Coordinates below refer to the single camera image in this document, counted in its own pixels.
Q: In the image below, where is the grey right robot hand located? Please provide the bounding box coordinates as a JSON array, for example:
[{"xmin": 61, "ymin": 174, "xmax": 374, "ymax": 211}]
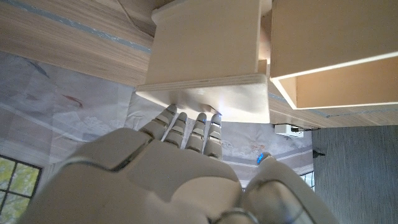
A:
[{"xmin": 15, "ymin": 104, "xmax": 340, "ymax": 224}]

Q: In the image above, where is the wooden box with slot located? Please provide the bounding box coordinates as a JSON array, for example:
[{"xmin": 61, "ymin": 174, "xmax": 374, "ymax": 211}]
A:
[{"xmin": 136, "ymin": 0, "xmax": 271, "ymax": 124}]

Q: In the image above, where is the printed window backdrop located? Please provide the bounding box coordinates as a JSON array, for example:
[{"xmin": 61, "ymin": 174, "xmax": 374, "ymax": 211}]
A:
[{"xmin": 0, "ymin": 51, "xmax": 315, "ymax": 224}]

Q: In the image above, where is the white power strip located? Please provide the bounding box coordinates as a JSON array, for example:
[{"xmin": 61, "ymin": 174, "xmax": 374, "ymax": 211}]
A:
[{"xmin": 274, "ymin": 123, "xmax": 305, "ymax": 138}]

